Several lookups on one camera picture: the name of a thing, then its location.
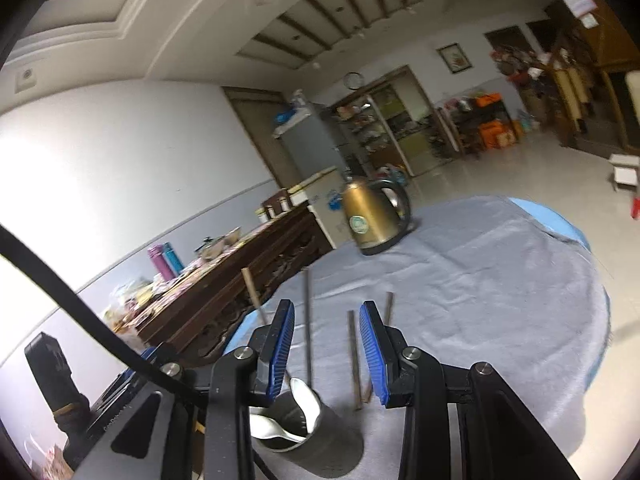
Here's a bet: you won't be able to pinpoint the wooden staircase railing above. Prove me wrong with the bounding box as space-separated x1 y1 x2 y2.
545 0 640 153

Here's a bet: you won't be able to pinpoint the framed wall picture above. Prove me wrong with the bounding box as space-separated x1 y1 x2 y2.
436 42 473 75

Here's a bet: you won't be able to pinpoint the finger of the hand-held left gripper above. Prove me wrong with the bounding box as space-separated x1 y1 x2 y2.
122 346 158 388

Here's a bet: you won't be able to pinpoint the grey tablecloth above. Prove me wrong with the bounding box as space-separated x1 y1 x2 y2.
222 195 613 480

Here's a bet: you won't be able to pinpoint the pile of snack packets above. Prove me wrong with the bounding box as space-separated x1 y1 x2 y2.
102 227 251 333

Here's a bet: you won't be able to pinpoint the white chest freezer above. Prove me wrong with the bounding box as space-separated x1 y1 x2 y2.
290 167 351 246

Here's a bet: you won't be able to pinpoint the white ceramic spoon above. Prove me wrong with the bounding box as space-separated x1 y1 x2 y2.
249 407 307 443

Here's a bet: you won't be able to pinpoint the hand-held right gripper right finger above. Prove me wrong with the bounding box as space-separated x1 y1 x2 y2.
360 301 583 480

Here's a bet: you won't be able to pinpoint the pink bottle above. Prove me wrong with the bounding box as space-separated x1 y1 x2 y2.
148 245 168 281

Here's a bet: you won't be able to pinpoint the blue table cover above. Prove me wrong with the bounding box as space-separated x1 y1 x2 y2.
222 197 612 391

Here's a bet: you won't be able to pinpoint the wooden dining chair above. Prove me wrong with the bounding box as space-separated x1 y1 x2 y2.
262 187 293 218

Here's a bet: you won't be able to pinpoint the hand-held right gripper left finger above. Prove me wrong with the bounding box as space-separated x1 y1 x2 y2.
75 300 296 480

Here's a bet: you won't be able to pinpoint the golden electric kettle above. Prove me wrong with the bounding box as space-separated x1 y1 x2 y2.
341 170 413 256

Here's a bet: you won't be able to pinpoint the carved wooden sideboard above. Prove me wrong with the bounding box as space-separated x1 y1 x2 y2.
135 205 333 366

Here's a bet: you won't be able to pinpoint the wooden side table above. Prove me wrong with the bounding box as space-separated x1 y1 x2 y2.
437 92 523 156

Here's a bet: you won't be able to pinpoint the grey metal utensil holder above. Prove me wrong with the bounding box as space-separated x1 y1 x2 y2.
250 377 363 478

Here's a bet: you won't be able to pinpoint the cream chair back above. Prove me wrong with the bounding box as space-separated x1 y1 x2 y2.
625 71 640 153

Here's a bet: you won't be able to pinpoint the blue bottle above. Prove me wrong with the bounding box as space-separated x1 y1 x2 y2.
162 242 182 277

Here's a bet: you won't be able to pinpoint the brown wooden door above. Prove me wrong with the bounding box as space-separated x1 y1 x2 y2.
222 86 301 201

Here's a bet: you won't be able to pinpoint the white step stool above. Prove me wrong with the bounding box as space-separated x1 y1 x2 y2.
607 152 640 191

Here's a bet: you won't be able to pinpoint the orange cardboard boxes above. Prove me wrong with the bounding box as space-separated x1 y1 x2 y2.
475 92 523 151

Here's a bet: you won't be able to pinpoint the grey refrigerator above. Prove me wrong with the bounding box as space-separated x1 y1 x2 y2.
272 102 351 186

